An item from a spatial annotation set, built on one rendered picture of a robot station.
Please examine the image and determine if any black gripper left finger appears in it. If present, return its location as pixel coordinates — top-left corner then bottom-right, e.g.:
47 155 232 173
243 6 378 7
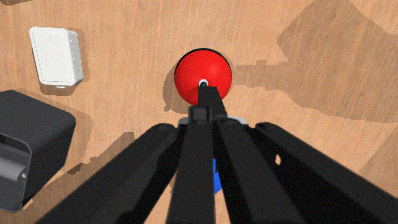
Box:
34 86 216 224

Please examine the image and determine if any black rounded box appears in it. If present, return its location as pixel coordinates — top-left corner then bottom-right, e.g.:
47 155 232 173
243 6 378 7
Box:
0 90 76 213

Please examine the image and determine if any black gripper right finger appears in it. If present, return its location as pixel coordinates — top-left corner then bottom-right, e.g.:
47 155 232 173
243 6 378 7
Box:
207 86 398 224

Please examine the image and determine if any red bell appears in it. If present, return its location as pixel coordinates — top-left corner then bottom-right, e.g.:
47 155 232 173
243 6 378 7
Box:
174 48 232 105

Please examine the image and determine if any blue bell body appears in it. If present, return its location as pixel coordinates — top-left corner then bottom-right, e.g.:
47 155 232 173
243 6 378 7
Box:
213 158 222 194

